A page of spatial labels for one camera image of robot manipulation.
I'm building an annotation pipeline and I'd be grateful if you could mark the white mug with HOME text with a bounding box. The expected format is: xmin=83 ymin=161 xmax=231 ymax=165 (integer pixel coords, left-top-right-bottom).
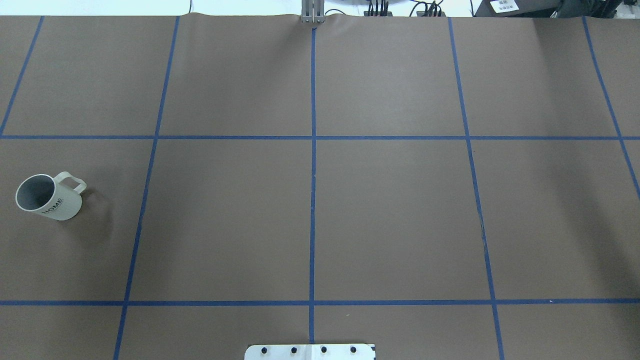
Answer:
xmin=14 ymin=171 xmax=87 ymax=221

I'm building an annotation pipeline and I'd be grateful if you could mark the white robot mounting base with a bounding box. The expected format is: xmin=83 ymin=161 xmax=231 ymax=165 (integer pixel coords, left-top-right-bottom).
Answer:
xmin=244 ymin=343 xmax=377 ymax=360

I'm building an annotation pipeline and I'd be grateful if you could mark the aluminium frame post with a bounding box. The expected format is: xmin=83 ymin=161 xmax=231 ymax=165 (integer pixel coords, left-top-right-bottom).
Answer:
xmin=301 ymin=0 xmax=326 ymax=25

